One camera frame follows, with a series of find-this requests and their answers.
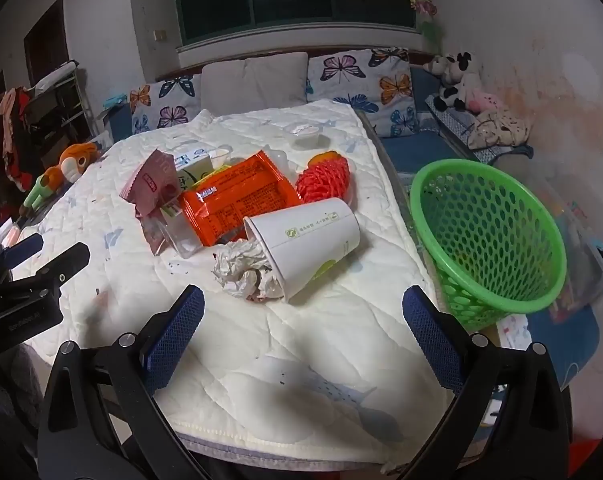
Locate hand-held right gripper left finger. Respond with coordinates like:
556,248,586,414
36,285,212,480

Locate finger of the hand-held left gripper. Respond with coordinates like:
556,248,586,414
11,242,91,296
0,234,44,281

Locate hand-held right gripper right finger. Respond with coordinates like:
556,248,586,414
396,285,572,480

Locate white tissue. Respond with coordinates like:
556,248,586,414
211,239,287,303

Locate clear plastic cup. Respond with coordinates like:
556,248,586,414
156,210,204,260
264,145,294,181

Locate pink snack packet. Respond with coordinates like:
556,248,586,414
120,149,182,257

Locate white paper cup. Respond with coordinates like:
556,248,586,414
242,197,361,306

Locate orange snack packet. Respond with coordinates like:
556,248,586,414
178,151,305,247

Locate white blue milk carton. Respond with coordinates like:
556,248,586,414
161,147,217,221

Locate green plastic basket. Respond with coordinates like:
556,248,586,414
410,159,567,333

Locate red foam fruit net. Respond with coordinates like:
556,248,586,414
296,155,355,206

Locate red clothes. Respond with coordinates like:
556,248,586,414
0,87,34,191

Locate white quilted blanket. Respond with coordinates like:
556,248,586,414
1,97,477,466

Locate orange plush toy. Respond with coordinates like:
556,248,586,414
24,142,102,211

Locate blue printed mat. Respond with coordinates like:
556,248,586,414
496,305,602,391

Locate metal rack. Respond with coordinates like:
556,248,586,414
26,60,94,146

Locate butterfly print pillow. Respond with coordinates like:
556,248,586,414
306,47,417,138
130,74,202,136

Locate blue sofa cushion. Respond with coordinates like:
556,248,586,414
381,130,465,173

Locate dark wooden door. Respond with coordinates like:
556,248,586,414
24,0,64,88

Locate spotted beige cloth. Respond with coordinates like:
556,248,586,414
469,107,532,150

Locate grey cushion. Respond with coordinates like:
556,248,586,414
244,52,309,108
201,60,252,111

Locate pink plush toy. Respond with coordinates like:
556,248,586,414
466,91,505,113

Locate clear jelly cup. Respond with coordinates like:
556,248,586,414
284,121,325,150

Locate black white cow plush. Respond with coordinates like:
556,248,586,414
424,51,482,113

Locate dark window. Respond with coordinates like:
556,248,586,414
170,0,416,46

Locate flower wall decoration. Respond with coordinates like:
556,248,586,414
408,0,445,46

